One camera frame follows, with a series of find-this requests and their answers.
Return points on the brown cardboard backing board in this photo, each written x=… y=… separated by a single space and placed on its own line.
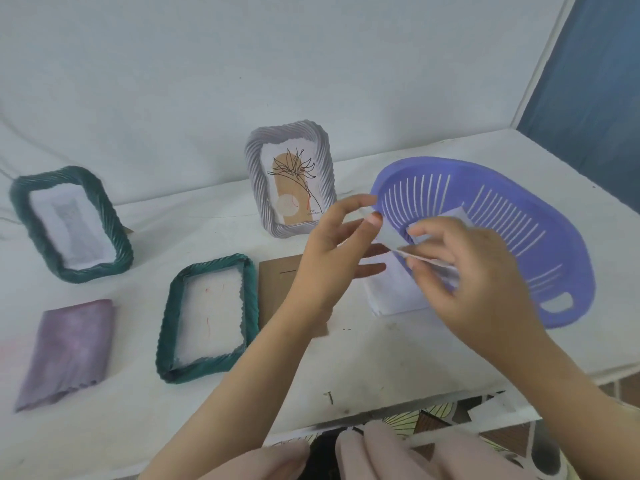
x=272 y=284

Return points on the person's left forearm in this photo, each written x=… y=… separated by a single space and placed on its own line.
x=230 y=404

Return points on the purple cleaning cloth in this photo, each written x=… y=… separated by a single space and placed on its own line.
x=65 y=354

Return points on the purple plastic basket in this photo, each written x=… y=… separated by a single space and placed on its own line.
x=550 y=229

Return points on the blue door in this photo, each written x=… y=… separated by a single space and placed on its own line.
x=600 y=94

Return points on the person's left hand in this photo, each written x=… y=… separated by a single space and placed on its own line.
x=325 y=264

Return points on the person's right forearm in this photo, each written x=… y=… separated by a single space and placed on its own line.
x=590 y=409

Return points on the person's right hand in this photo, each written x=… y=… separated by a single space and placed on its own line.
x=485 y=294

